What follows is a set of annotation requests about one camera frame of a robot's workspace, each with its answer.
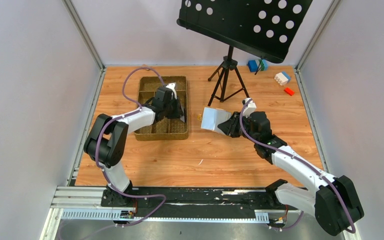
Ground yellow leather card holder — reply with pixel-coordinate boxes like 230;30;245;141
200;106;232;135

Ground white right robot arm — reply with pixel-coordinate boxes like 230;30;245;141
215;111;364;236

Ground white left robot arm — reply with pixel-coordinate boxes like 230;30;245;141
83;83;186;198

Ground woven straw divided tray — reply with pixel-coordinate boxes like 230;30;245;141
134;76;189;141

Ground red toy block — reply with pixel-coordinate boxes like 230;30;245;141
284;87;295;96

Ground white blue toy block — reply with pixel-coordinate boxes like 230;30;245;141
273;71;292;86

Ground blue green toy block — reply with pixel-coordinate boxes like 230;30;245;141
247;59;269;73

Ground black music stand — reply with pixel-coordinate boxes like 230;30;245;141
176;0;312;104

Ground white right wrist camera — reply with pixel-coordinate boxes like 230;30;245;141
242;97;257;117

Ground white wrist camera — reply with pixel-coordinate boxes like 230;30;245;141
242;97;257;117
165;82;178;99

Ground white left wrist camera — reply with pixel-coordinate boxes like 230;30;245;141
165;82;178;99

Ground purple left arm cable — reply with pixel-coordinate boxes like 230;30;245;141
55;66;167;240

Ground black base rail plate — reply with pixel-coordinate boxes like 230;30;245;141
100;186;295;220

